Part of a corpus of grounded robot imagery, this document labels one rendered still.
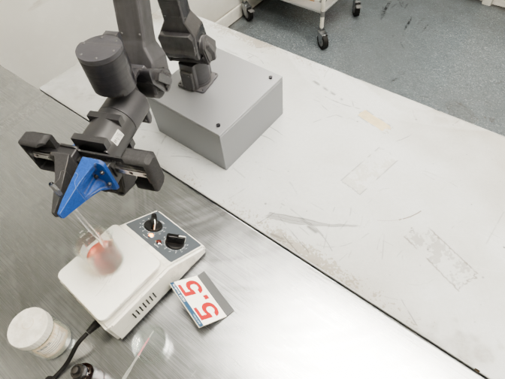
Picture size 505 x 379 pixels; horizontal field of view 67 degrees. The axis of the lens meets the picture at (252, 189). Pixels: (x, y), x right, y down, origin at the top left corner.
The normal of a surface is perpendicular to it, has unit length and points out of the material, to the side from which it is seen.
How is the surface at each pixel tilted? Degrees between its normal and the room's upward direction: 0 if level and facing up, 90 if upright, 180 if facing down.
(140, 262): 0
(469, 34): 0
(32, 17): 90
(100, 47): 1
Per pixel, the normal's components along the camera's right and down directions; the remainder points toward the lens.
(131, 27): -0.24, 0.59
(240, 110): -0.06, -0.57
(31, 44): 0.79, 0.47
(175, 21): -0.24, 0.76
